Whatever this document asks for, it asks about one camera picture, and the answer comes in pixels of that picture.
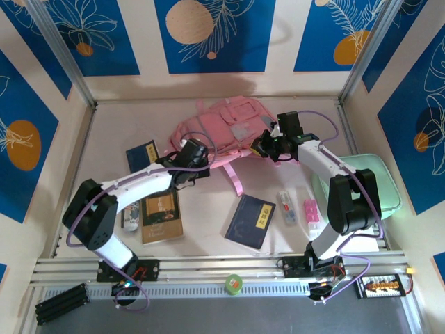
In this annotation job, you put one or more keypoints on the small dark blue book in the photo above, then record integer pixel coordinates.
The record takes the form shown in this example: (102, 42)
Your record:
(139, 156)

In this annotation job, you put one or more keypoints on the pink student backpack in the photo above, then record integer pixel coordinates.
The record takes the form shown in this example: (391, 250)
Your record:
(215, 118)

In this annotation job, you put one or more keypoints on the brown gold cover book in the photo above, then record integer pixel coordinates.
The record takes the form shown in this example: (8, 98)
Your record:
(161, 222)

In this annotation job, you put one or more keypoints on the large dark blue book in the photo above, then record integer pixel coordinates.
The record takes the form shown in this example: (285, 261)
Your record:
(243, 226)

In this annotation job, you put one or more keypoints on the flag print pencil case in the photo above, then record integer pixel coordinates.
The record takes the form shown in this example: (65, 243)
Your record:
(130, 224)

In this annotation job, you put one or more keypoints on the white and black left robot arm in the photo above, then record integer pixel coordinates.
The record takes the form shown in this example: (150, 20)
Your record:
(139, 184)

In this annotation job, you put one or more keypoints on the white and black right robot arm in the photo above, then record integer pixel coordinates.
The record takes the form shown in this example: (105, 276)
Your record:
(323, 156)

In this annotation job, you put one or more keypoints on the mint green zip case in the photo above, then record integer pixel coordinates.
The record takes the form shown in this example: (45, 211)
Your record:
(382, 181)

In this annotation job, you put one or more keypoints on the green tape roll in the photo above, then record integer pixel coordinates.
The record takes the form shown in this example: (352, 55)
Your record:
(233, 282)

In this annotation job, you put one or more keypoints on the black power distribution board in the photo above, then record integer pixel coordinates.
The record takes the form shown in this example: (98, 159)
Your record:
(379, 286)

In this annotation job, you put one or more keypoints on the yellow power connector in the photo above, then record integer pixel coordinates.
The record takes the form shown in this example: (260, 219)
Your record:
(411, 271)

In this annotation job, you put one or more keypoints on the black ribbed block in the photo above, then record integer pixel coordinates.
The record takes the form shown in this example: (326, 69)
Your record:
(59, 302)

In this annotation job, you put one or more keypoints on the aluminium rail frame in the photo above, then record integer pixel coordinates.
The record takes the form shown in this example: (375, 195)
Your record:
(215, 268)

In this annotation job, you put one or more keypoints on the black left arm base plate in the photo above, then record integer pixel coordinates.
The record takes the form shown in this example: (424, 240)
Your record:
(149, 269)

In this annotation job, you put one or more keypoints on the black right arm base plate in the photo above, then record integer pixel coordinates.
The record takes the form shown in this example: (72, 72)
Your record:
(293, 266)

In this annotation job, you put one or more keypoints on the aluminium frame post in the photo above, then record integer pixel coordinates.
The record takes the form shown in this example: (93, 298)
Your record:
(365, 52)
(66, 62)

